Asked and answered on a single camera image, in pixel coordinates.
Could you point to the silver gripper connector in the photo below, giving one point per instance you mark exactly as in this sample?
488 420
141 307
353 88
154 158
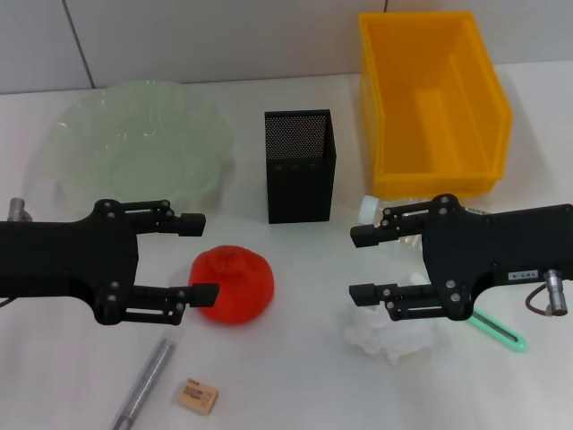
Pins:
556 293
19 209

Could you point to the silver metal pen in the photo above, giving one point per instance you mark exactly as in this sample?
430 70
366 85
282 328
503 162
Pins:
143 385

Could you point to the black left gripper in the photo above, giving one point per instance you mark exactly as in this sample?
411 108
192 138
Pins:
67 260

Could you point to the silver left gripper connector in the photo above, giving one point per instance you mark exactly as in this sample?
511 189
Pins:
19 209

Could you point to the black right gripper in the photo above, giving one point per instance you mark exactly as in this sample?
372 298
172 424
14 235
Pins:
492 242

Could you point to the clear green-label water bottle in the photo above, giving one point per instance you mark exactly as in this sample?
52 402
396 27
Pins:
368 208

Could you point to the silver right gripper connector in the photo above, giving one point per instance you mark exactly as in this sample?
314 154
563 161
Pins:
556 293

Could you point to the mint green utility knife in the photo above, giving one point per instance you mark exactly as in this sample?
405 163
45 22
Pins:
506 338

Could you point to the white paper ball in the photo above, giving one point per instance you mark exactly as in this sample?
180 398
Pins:
380 336

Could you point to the black mesh pen holder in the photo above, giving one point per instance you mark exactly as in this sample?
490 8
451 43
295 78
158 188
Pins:
297 188

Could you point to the yellow plastic bin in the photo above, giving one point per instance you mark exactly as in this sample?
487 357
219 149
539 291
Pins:
430 134

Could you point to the pale green glass fruit plate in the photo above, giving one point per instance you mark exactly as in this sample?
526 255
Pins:
134 148

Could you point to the beige eraser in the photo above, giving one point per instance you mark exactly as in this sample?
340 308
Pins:
197 395

